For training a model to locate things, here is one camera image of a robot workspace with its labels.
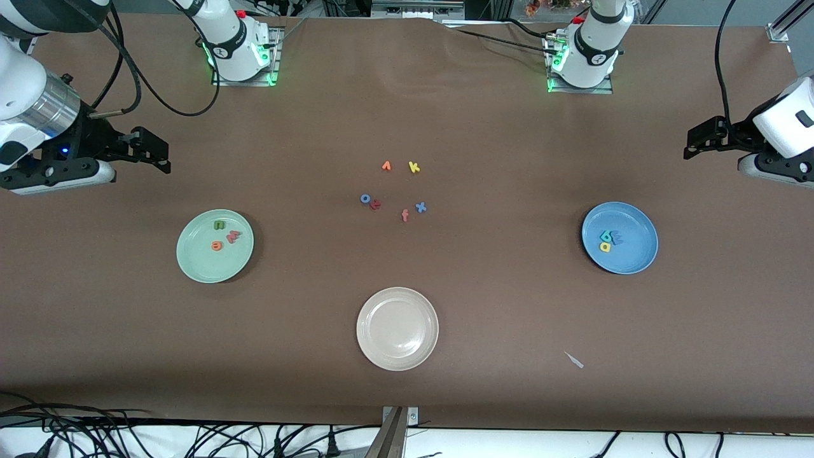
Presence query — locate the green plate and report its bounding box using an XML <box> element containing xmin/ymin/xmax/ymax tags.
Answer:
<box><xmin>176</xmin><ymin>209</ymin><xmax>255</xmax><ymax>284</ymax></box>

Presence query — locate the aluminium corner profile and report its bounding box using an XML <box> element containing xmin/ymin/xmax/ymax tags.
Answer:
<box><xmin>766</xmin><ymin>0</ymin><xmax>814</xmax><ymax>44</ymax></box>

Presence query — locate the blue plate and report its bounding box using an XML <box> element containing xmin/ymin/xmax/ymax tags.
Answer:
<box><xmin>581</xmin><ymin>202</ymin><xmax>659</xmax><ymax>275</ymax></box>

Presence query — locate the brown table cover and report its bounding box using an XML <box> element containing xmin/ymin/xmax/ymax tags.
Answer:
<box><xmin>0</xmin><ymin>10</ymin><xmax>814</xmax><ymax>433</ymax></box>

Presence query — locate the beige plate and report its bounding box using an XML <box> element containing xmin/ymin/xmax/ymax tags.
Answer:
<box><xmin>356</xmin><ymin>287</ymin><xmax>439</xmax><ymax>371</ymax></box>

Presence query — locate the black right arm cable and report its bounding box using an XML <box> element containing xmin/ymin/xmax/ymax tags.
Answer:
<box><xmin>64</xmin><ymin>0</ymin><xmax>221</xmax><ymax>118</ymax></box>

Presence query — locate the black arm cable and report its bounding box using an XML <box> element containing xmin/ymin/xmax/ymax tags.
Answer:
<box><xmin>714</xmin><ymin>0</ymin><xmax>742</xmax><ymax>125</ymax></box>
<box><xmin>64</xmin><ymin>0</ymin><xmax>221</xmax><ymax>118</ymax></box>

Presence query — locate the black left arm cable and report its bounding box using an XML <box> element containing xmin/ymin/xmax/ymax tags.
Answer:
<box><xmin>714</xmin><ymin>0</ymin><xmax>742</xmax><ymax>125</ymax></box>

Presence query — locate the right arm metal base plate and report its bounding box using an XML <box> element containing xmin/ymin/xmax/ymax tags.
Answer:
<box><xmin>212</xmin><ymin>25</ymin><xmax>284</xmax><ymax>88</ymax></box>

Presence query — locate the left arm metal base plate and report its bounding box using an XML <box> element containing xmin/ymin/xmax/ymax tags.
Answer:
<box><xmin>547</xmin><ymin>32</ymin><xmax>614</xmax><ymax>95</ymax></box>

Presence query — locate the black base cable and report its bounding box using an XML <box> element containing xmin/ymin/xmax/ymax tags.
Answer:
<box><xmin>445</xmin><ymin>25</ymin><xmax>551</xmax><ymax>58</ymax></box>
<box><xmin>506</xmin><ymin>18</ymin><xmax>560</xmax><ymax>42</ymax></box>

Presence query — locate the aluminium frame beam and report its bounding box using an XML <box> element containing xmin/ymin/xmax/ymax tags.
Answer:
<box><xmin>372</xmin><ymin>0</ymin><xmax>465</xmax><ymax>21</ymax></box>

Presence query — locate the black floor cable bundle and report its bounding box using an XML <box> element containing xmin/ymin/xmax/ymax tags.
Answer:
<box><xmin>0</xmin><ymin>394</ymin><xmax>382</xmax><ymax>458</ymax></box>

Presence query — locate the grey metal mount bracket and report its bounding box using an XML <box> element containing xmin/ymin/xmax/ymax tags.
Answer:
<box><xmin>366</xmin><ymin>406</ymin><xmax>419</xmax><ymax>458</ymax></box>

